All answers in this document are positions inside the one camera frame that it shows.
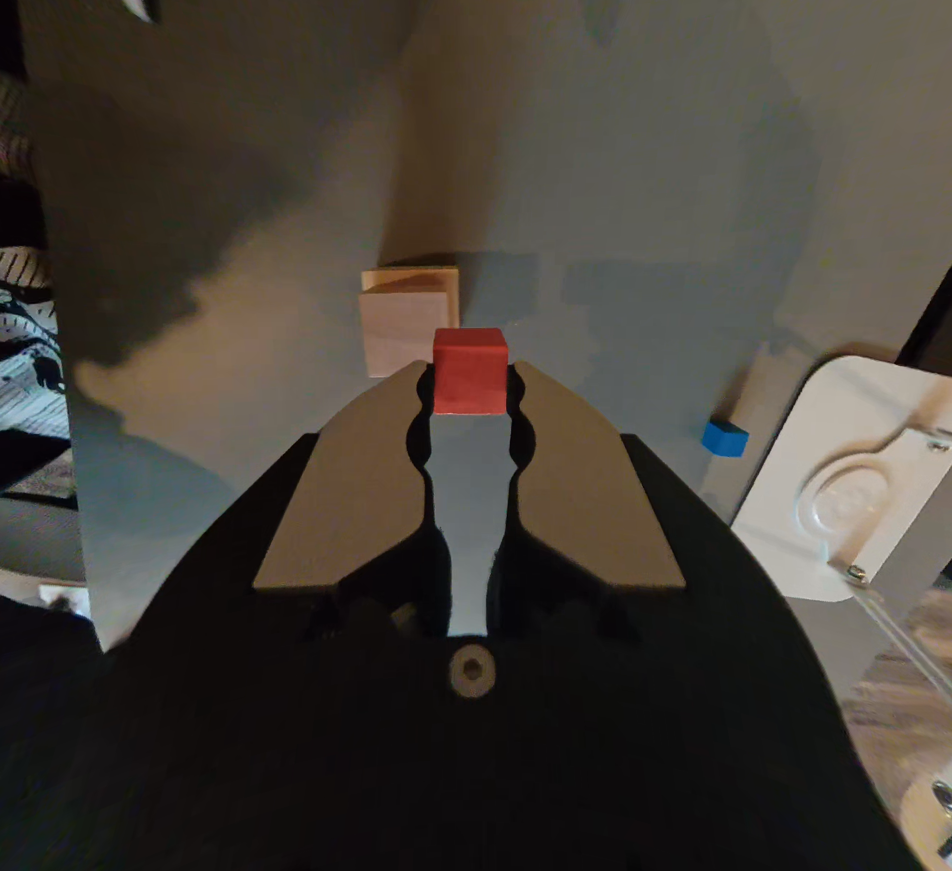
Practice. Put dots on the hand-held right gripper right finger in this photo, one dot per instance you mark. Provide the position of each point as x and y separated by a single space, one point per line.
595 507

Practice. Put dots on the small red cube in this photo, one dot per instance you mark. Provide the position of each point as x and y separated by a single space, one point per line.
470 373

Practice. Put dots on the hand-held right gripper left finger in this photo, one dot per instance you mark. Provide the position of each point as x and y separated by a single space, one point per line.
350 507

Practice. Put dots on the tiny blue cube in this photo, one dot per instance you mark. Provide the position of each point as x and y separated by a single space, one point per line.
725 438

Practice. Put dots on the medium wooden cube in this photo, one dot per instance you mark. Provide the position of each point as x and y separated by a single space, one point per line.
399 336

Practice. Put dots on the white document stand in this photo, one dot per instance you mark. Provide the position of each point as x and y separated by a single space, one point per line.
848 484

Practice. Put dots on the large wooden cube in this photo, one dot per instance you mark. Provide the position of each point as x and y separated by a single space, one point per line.
409 279

